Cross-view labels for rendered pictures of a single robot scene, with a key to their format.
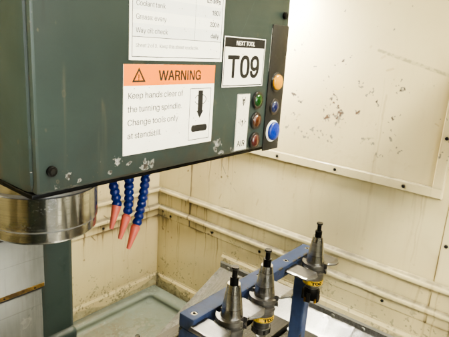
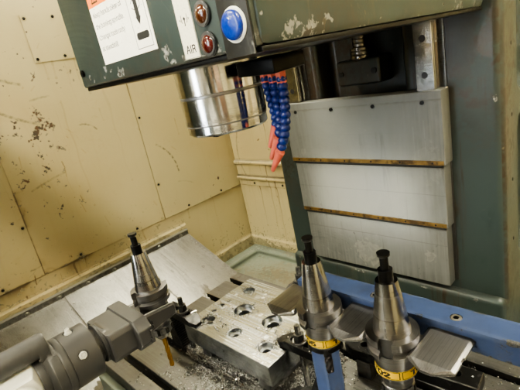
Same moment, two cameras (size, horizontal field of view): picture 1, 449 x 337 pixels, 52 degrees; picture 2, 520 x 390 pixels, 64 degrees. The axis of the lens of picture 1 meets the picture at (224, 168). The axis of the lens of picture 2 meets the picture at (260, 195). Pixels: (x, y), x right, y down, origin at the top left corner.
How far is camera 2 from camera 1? 100 cm
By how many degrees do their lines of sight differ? 94
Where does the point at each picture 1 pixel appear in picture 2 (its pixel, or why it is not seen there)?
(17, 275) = (419, 204)
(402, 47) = not seen: outside the picture
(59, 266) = (483, 220)
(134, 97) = (96, 16)
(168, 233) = not seen: outside the picture
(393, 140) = not seen: outside the picture
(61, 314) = (486, 276)
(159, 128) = (116, 39)
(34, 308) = (439, 247)
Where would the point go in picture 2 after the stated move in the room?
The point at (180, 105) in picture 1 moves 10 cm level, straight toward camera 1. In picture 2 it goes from (123, 15) to (53, 31)
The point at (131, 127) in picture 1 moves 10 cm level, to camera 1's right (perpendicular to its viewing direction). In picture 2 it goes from (102, 41) to (67, 39)
